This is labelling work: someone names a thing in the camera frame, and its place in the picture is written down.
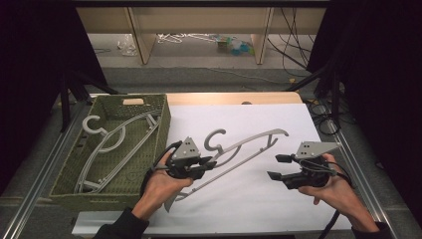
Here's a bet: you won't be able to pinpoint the person's right hand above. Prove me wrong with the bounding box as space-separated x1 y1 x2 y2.
298 152 366 224

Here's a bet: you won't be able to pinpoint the grey plastic clothes hanger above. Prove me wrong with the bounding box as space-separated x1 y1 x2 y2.
163 128 290 213
74 111 163 195

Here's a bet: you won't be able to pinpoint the black metal stand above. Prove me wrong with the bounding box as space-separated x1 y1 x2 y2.
284 61 342 128
59 71 119 133

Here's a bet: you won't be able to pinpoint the hand-held gripper cable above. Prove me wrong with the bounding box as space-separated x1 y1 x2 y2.
140 140 183 197
300 158 354 239

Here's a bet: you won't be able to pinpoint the aluminium rail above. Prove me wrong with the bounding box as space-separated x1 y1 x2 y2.
0 99 93 239
322 116 399 239

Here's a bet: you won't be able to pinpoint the pile of coloured toys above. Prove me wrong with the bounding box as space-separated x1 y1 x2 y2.
216 34 255 57

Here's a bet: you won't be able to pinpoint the black curtain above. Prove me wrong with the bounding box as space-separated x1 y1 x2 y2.
0 0 108 197
307 0 422 230

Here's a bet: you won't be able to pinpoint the clear plastic bag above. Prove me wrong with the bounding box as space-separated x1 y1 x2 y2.
116 33 137 57

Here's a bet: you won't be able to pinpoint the thin white floor cable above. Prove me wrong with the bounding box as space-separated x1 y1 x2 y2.
207 67 280 86

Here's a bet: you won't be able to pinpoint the hanging black cables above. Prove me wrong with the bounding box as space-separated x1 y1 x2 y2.
267 7 317 78

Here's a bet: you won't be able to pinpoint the left hand-held gripper cable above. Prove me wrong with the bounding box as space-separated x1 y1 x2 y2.
140 140 183 197

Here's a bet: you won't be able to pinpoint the pile of white hangers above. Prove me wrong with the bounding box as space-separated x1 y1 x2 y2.
156 32 218 45

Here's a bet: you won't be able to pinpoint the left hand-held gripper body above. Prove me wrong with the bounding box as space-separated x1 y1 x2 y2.
164 135 204 181

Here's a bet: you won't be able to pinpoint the black cable bundle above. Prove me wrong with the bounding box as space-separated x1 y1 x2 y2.
307 99 341 136

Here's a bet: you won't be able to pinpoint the light wooden shelf unit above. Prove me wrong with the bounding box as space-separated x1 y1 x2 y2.
75 6 327 66

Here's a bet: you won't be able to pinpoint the green woven basket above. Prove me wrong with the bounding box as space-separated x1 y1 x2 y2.
49 94 172 212

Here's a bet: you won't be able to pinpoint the right hand-held gripper cable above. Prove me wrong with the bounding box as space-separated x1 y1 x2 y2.
300 158 354 239

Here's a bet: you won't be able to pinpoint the person's left hand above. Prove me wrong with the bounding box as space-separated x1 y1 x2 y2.
142 151 194 208

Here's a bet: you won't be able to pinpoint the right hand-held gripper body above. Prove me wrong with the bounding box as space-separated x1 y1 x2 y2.
281 140 342 191

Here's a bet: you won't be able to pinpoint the white paper sheet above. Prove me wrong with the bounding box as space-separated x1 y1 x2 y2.
72 103 360 236

